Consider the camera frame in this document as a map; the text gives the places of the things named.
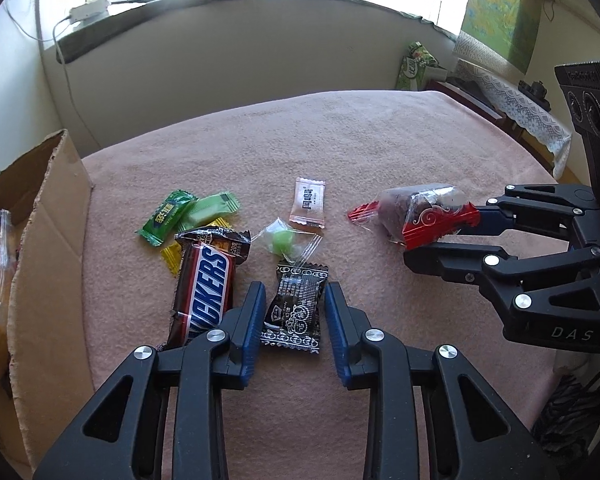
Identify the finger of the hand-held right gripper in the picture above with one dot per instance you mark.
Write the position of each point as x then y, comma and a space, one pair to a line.
460, 260
490, 221

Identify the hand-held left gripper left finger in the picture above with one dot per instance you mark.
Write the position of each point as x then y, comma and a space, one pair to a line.
250, 330

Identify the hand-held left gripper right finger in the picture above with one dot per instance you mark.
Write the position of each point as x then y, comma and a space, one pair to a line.
335, 330

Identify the black patterned candy packet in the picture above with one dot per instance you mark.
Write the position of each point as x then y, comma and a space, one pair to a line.
295, 310

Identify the brown chocolate bar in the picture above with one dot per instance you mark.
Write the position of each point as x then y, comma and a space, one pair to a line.
205, 285

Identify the red clear dried fruit packet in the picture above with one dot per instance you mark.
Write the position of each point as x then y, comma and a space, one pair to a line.
420, 210

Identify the green candy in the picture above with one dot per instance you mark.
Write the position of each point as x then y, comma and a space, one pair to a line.
281, 242

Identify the yellow candy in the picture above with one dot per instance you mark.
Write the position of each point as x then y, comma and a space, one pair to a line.
172, 256

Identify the light green candy packet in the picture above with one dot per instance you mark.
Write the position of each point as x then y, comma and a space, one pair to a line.
210, 209

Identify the small pink sachet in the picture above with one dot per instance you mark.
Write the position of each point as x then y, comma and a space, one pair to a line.
307, 202

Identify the dark green candy packet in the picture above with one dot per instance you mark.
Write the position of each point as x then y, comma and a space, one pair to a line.
164, 215

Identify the cardboard box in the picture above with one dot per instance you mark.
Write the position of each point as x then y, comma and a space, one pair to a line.
45, 240

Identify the small dark figurine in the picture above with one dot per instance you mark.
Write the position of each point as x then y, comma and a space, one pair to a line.
535, 91

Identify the white lace cloth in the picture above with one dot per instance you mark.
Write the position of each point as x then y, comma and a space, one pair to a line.
525, 110

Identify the dark wooden cabinet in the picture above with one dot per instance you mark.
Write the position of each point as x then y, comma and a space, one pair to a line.
460, 92

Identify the green printed bag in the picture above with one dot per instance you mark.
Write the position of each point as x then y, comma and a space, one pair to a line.
415, 67

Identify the grey windowsill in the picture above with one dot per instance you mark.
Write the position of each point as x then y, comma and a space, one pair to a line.
180, 15

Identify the white cabinet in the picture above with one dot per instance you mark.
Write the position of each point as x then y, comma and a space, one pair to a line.
10, 110

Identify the white adapter box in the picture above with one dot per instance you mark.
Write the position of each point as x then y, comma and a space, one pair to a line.
90, 11

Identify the landscape wall poster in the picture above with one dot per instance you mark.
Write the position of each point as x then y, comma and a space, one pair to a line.
500, 5

